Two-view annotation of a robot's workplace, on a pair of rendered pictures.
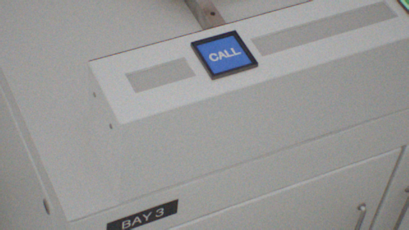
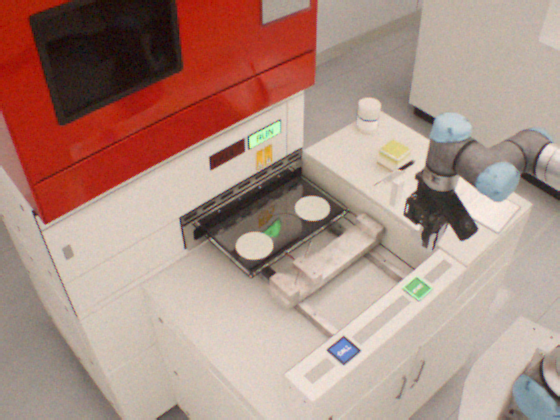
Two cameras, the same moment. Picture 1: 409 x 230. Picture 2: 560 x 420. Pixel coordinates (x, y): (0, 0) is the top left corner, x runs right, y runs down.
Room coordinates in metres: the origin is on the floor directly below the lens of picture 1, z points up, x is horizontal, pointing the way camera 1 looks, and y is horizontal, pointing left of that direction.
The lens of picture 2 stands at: (-0.01, 0.26, 2.09)
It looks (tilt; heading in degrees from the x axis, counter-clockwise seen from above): 44 degrees down; 350
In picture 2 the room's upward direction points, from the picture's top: 1 degrees counter-clockwise
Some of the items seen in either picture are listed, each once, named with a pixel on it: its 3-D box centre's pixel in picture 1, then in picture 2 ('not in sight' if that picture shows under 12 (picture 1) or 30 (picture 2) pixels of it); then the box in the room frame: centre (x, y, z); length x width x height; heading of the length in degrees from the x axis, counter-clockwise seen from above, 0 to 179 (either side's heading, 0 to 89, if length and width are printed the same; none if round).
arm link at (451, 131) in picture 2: not in sight; (449, 144); (0.79, -0.23, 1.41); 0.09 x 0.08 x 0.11; 24
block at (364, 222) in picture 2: not in sight; (369, 226); (1.07, -0.21, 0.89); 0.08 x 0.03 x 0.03; 31
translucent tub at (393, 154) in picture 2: not in sight; (394, 157); (1.23, -0.32, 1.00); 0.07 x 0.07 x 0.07; 35
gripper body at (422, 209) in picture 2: not in sight; (431, 200); (0.80, -0.23, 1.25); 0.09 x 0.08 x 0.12; 31
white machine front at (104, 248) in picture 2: not in sight; (189, 196); (1.16, 0.28, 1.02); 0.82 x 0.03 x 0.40; 121
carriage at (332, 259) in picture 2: not in sight; (327, 262); (0.99, -0.06, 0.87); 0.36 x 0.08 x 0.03; 121
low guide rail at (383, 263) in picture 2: not in sight; (350, 238); (1.09, -0.16, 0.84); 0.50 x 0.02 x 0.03; 31
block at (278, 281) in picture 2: not in sight; (284, 286); (0.91, 0.07, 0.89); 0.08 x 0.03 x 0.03; 31
